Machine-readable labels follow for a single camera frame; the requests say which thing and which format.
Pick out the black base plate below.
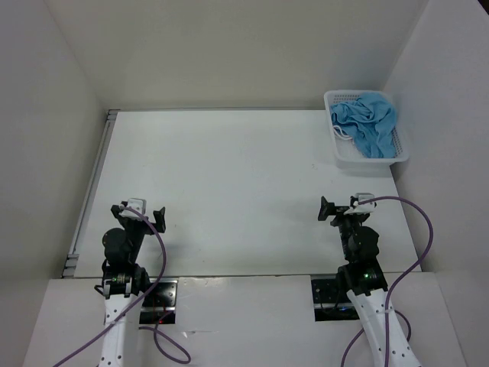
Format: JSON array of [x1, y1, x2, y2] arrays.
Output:
[[311, 275, 359, 322], [139, 278, 178, 326]]

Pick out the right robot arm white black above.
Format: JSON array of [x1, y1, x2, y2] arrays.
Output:
[[318, 193, 421, 366]]

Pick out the aluminium table edge rail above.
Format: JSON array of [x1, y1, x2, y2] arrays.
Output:
[[60, 109, 119, 278]]

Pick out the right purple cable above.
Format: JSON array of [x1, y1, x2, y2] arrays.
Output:
[[340, 196, 435, 367]]

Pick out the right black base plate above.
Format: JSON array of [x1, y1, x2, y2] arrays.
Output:
[[311, 275, 359, 322]]

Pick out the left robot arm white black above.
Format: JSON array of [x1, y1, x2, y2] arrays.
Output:
[[99, 198, 166, 366]]

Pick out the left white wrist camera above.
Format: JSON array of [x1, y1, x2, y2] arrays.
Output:
[[119, 198, 147, 220]]

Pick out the light blue shorts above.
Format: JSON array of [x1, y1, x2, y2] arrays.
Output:
[[329, 92, 397, 159]]

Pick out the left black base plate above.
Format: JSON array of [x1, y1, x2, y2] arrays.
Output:
[[139, 278, 178, 326]]

